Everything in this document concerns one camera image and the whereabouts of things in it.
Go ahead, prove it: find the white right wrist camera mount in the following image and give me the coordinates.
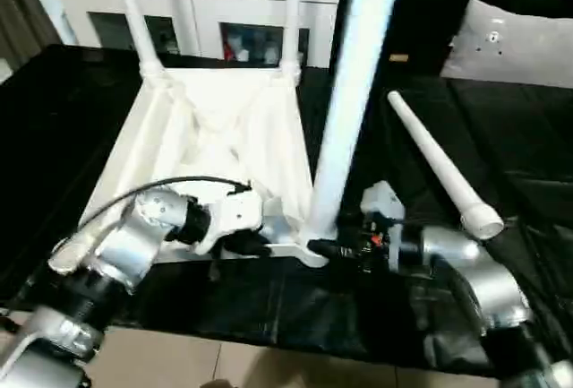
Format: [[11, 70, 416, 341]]
[[359, 180, 405, 273]]

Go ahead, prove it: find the black sofa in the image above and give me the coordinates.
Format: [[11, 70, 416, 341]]
[[330, 0, 573, 89]]

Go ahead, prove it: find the white plastic table leg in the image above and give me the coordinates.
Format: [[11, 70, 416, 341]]
[[305, 0, 407, 242], [106, 0, 166, 85], [386, 89, 507, 242], [278, 0, 306, 83]]

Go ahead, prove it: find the white slanted pole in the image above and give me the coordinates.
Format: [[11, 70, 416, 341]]
[[25, 0, 73, 45]]

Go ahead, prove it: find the brown curtain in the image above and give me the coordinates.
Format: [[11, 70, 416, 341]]
[[0, 0, 60, 76]]

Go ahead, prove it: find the white plastic table top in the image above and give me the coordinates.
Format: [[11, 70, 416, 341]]
[[47, 62, 342, 273]]

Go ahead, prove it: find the black work mat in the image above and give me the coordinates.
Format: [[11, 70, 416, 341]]
[[0, 42, 573, 378]]

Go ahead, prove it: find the grey printed cushion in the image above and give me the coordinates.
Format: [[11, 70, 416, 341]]
[[440, 0, 573, 90]]

